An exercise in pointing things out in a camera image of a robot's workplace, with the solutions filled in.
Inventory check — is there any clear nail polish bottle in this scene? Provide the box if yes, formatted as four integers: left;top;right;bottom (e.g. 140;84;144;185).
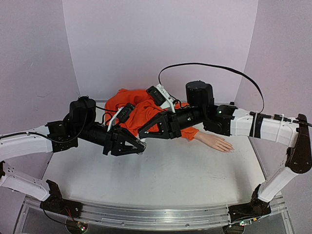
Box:
138;142;147;154

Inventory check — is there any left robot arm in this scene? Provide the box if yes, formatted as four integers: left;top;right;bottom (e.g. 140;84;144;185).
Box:
0;96;146;213

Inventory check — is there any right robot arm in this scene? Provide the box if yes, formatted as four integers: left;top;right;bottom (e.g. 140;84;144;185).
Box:
138;81;312;224

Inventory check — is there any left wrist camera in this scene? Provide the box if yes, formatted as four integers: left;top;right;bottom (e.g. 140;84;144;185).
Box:
107;103;135;132

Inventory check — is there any aluminium front rail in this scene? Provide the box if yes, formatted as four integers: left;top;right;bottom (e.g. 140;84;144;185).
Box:
14;194;294;234

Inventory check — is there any orange sweatshirt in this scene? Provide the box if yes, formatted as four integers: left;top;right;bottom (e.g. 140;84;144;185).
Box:
104;88;199;142

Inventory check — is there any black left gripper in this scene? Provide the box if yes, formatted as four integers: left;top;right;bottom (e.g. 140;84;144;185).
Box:
77;123;146;156

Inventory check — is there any black camera cable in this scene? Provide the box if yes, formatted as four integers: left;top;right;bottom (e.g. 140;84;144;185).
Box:
157;62;265;113
94;105;120;126

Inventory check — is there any black left camera cable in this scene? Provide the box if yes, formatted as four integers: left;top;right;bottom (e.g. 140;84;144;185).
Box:
94;105;120;126

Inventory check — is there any black right camera cable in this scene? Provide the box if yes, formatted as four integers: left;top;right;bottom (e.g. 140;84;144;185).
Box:
157;62;265;113

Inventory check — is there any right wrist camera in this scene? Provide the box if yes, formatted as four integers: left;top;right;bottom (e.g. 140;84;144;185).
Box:
146;84;176;113

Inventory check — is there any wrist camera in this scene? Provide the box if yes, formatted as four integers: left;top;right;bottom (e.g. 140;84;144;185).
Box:
146;84;176;113
107;103;135;132

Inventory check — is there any mannequin hand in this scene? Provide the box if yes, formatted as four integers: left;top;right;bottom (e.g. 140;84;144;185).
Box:
194;132;233;153

